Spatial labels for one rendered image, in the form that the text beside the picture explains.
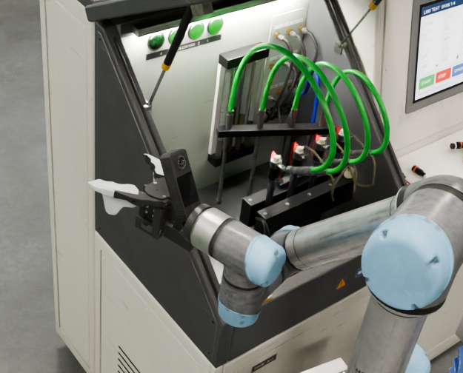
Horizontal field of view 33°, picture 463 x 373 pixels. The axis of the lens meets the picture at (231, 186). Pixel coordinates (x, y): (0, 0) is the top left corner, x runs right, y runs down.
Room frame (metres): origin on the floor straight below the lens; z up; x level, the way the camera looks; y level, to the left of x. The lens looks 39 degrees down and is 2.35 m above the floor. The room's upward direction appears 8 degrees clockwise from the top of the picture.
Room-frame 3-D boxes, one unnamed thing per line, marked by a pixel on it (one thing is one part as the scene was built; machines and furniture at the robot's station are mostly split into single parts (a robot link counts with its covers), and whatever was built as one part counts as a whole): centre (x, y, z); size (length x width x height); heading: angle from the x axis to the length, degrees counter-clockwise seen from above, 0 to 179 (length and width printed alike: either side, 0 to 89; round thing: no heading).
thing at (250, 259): (0.95, -0.04, 1.43); 0.11 x 0.08 x 0.09; 59
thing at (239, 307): (0.97, -0.05, 1.34); 0.11 x 0.08 x 0.11; 149
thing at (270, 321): (1.46, -0.27, 0.87); 0.62 x 0.04 x 0.16; 133
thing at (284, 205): (1.71, -0.19, 0.91); 0.34 x 0.10 x 0.15; 133
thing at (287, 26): (1.99, -0.10, 1.20); 0.13 x 0.03 x 0.31; 133
